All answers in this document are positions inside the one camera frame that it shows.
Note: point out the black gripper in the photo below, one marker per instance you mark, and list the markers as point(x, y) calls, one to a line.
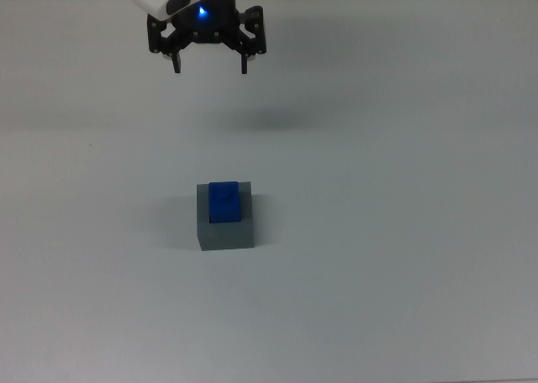
point(210, 28)

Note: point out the blue block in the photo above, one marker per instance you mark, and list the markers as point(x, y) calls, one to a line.
point(225, 204)

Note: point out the grey hollow cuboid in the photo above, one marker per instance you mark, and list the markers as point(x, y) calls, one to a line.
point(227, 237)

